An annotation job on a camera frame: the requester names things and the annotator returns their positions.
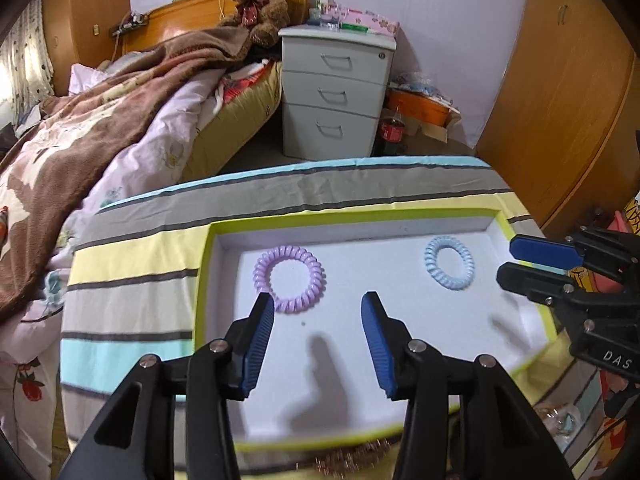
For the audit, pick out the pink flowered box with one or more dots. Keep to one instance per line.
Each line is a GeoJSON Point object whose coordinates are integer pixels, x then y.
{"type": "Point", "coordinates": [375, 21]}

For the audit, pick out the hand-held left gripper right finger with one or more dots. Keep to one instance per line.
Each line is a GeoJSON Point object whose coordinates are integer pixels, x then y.
{"type": "Point", "coordinates": [377, 345]}

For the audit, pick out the lilac floral duvet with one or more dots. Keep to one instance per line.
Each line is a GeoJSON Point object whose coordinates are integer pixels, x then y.
{"type": "Point", "coordinates": [150, 145]}

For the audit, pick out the red flower bed sheet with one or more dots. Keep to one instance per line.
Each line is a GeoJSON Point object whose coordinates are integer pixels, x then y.
{"type": "Point", "coordinates": [25, 400]}

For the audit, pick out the power strip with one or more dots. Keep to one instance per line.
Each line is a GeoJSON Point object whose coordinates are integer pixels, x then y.
{"type": "Point", "coordinates": [130, 22]}

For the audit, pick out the dotted curtain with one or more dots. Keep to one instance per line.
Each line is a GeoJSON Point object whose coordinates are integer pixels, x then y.
{"type": "Point", "coordinates": [30, 60]}

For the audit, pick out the striped tablecloth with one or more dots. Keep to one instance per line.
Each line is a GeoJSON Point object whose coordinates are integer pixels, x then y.
{"type": "Point", "coordinates": [150, 240]}

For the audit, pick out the large wooden wardrobe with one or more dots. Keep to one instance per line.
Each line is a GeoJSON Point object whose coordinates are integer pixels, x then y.
{"type": "Point", "coordinates": [560, 110]}

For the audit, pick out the red patterned cloth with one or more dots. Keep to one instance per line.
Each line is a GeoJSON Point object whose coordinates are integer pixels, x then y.
{"type": "Point", "coordinates": [245, 82]}

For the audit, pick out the white drawer nightstand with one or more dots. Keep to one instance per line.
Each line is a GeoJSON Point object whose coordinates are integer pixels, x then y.
{"type": "Point", "coordinates": [330, 90]}

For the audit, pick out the green white tube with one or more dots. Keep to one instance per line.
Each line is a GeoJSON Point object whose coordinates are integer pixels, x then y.
{"type": "Point", "coordinates": [355, 26]}

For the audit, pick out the cardboard box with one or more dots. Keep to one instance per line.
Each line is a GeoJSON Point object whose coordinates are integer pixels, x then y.
{"type": "Point", "coordinates": [440, 132]}

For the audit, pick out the wooden headboard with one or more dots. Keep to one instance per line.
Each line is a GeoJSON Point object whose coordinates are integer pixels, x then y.
{"type": "Point", "coordinates": [190, 15]}

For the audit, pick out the orange box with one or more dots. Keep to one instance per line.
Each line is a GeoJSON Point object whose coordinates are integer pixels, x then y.
{"type": "Point", "coordinates": [415, 107]}

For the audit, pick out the clear glass bottle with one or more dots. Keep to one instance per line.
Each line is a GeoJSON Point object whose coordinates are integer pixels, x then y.
{"type": "Point", "coordinates": [325, 10]}

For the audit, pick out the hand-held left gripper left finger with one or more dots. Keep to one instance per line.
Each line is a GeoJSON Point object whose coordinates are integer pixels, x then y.
{"type": "Point", "coordinates": [257, 340]}

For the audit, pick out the clear plastic object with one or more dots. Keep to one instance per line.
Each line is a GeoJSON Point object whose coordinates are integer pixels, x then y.
{"type": "Point", "coordinates": [560, 422]}

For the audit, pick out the yellow bed mattress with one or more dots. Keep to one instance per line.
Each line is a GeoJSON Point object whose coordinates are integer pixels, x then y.
{"type": "Point", "coordinates": [235, 125]}

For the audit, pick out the tall wooden cabinet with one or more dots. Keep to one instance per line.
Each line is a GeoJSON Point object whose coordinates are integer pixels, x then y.
{"type": "Point", "coordinates": [95, 0]}

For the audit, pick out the white tray with green rim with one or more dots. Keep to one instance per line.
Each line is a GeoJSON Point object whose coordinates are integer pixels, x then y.
{"type": "Point", "coordinates": [450, 320]}

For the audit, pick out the brown teddy bear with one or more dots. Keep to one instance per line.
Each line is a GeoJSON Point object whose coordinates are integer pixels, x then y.
{"type": "Point", "coordinates": [260, 5]}

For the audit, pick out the plastic bag of packets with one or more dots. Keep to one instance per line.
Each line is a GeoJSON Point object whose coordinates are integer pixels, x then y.
{"type": "Point", "coordinates": [420, 87]}

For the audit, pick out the brown fleece blanket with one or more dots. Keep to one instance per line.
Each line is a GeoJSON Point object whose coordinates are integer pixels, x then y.
{"type": "Point", "coordinates": [100, 125]}

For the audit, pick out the cola bottle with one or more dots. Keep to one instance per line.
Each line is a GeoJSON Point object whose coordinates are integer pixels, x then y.
{"type": "Point", "coordinates": [392, 132]}

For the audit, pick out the white pillow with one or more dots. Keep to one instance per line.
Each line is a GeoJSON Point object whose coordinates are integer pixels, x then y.
{"type": "Point", "coordinates": [90, 77]}

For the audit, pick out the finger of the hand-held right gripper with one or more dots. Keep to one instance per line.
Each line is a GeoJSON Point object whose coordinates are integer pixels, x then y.
{"type": "Point", "coordinates": [530, 282]}
{"type": "Point", "coordinates": [542, 251]}

